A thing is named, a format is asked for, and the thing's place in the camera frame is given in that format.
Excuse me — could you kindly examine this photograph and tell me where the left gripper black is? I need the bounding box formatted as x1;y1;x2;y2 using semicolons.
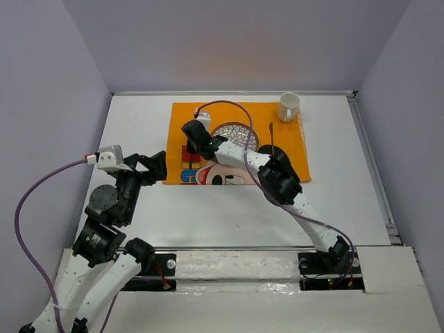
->
114;149;169;223

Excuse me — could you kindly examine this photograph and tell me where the copper knife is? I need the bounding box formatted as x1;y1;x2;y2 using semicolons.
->
268;122;275;155

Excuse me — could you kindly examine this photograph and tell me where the yellow Mickey Mouse cloth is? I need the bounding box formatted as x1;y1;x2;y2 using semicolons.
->
164;102;311;185

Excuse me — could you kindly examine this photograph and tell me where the white ceramic mug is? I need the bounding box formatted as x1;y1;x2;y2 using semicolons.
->
277;92;300;123

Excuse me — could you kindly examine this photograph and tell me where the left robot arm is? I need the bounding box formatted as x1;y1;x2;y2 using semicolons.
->
14;145;167;332

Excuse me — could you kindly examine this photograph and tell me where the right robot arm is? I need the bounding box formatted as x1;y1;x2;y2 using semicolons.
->
181;119;355;276

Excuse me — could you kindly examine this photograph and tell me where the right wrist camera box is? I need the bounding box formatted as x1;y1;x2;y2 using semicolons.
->
195;111;212;130

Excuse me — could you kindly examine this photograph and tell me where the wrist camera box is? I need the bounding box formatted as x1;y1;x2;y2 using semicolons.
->
96;145;132;173
195;111;212;130

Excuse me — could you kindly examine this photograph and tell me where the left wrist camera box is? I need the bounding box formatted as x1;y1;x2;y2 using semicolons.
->
96;145;132;173

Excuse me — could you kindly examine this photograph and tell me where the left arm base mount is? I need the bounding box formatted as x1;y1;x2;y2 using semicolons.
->
132;251;177;292

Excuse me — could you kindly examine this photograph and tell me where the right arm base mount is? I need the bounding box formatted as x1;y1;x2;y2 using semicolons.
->
298;252;365;291

